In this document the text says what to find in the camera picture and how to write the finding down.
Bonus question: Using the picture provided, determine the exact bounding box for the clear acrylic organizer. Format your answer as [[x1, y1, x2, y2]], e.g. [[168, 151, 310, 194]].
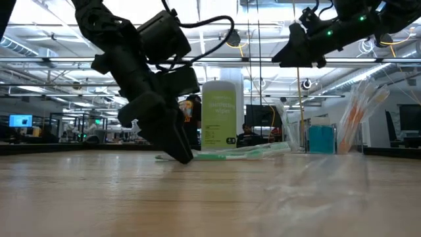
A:
[[278, 122, 363, 155]]

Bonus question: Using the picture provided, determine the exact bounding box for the blue lit monitor screen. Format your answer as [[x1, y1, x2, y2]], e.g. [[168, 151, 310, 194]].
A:
[[9, 114, 34, 128]]

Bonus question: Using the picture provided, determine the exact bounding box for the person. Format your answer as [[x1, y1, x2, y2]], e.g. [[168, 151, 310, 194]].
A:
[[235, 122, 264, 148], [179, 94, 202, 151]]

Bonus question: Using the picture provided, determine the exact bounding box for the black office chair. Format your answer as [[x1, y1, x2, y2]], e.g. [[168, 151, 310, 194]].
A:
[[384, 110, 406, 148]]

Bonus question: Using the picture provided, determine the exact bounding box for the blue mouthwash bottle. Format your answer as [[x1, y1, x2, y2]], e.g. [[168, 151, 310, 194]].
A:
[[308, 117, 323, 155], [320, 117, 335, 155]]

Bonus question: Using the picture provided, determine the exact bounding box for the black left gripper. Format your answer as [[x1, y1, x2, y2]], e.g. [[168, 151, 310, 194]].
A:
[[90, 52, 201, 165]]

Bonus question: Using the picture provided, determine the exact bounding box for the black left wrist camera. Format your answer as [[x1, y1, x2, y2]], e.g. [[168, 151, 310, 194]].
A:
[[137, 9, 192, 65]]

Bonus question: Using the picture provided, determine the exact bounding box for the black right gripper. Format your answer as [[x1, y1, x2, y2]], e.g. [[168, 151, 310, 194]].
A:
[[272, 18, 353, 68]]

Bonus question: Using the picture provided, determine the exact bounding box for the black hanging cable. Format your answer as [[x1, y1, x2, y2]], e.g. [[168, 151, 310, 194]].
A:
[[246, 0, 252, 106]]

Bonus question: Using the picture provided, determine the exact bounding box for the black monitor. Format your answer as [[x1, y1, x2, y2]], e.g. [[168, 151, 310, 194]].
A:
[[245, 104, 283, 128], [398, 104, 421, 133]]

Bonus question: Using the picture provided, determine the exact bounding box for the orange toothbrush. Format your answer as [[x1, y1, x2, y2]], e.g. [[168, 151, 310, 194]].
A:
[[343, 84, 391, 154], [340, 82, 379, 154], [337, 80, 368, 155]]

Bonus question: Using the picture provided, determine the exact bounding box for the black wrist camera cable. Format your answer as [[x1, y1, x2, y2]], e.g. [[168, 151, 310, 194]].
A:
[[161, 0, 236, 72]]

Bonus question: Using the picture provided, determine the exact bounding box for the green disinfecting wipes canister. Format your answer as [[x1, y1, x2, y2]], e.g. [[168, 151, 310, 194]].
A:
[[201, 80, 237, 152]]

